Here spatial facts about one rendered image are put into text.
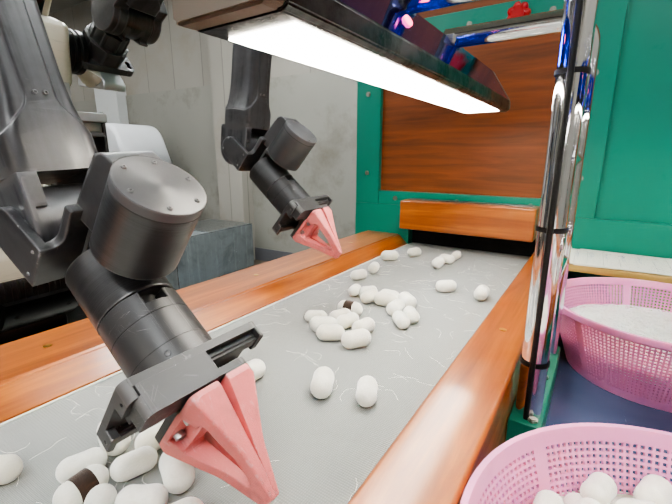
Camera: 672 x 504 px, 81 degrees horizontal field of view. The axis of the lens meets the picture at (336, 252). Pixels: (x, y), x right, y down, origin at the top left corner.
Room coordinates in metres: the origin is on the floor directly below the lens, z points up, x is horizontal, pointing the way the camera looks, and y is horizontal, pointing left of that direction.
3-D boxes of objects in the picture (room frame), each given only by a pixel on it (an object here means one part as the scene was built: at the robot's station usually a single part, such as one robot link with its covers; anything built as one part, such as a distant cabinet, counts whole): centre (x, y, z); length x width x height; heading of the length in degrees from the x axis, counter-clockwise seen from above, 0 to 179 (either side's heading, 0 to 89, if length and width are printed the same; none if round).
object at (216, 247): (3.29, 1.23, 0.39); 0.82 x 0.65 x 0.79; 150
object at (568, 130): (0.46, -0.17, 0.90); 0.20 x 0.19 x 0.45; 147
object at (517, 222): (0.90, -0.30, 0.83); 0.30 x 0.06 x 0.07; 57
